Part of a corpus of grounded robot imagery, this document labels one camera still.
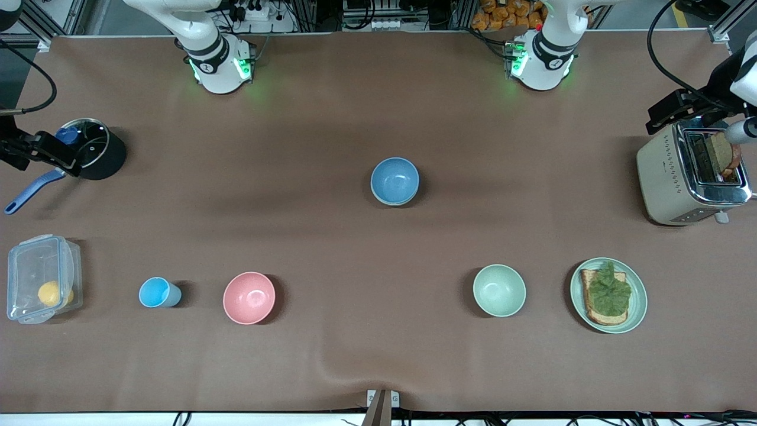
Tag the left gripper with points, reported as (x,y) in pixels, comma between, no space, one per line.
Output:
(717,83)

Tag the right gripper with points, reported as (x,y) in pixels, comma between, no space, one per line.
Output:
(10,149)

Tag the blue bowl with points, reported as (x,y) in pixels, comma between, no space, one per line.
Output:
(394,179)

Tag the light green bowl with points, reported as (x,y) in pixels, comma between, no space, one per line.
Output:
(395,204)
(499,290)

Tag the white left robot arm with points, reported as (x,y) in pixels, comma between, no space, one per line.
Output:
(547,62)

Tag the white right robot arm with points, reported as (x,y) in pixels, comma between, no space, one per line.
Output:
(216,65)

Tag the pink bowl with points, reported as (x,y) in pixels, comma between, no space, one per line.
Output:
(249,298)

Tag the glass lid with blue knob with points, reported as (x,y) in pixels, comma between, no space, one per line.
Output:
(93,142)

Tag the cream and chrome toaster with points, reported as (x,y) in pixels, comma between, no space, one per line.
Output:
(662,177)

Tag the brown toast slice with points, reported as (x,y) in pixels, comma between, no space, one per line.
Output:
(724,155)

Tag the clear plastic lidded container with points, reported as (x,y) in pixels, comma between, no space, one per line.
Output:
(26,266)

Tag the yellow lemon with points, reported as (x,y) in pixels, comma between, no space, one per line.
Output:
(50,293)

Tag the blue cup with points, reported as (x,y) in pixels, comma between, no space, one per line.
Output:
(155,292)

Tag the light green plate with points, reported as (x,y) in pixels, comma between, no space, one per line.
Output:
(639,299)

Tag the green lettuce leaf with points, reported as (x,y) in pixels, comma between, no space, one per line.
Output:
(609,293)

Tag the orange snack bag pile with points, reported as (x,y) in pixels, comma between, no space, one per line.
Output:
(502,15)

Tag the bread slice with crust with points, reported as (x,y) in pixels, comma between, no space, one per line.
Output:
(603,319)

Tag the white power strip with plugs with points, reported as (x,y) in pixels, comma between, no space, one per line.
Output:
(260,23)

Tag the long white power strip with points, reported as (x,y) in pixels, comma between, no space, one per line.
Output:
(384,25)

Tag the brown table cloth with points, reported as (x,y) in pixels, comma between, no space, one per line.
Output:
(378,266)

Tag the aluminium frame profile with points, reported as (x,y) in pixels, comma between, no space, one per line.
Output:
(733,21)
(56,21)

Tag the metal table clamp bracket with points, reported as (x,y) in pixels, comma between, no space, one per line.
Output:
(382,405)

